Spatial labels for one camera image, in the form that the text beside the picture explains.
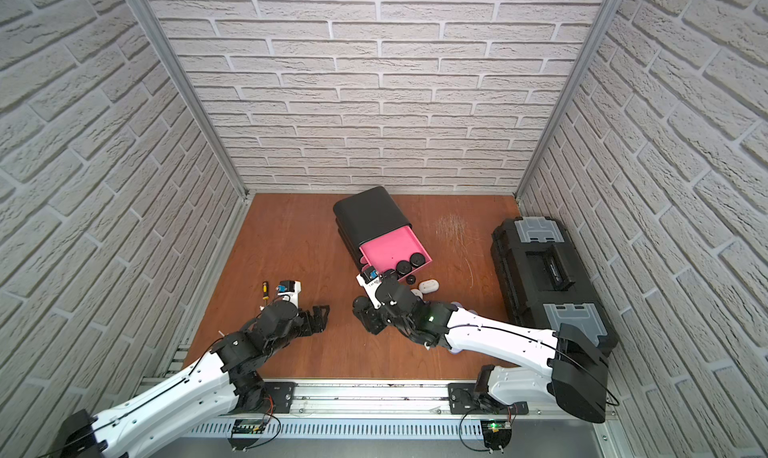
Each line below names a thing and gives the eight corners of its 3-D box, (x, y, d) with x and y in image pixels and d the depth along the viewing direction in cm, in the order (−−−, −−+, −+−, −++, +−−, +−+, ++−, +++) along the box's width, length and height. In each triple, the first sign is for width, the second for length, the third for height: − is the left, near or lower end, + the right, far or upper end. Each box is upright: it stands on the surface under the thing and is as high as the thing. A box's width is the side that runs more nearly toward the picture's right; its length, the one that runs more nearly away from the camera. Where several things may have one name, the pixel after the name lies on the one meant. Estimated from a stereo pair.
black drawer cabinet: (359, 276, 97) (354, 247, 84) (337, 237, 107) (329, 205, 94) (407, 252, 104) (409, 221, 90) (381, 217, 114) (380, 185, 100)
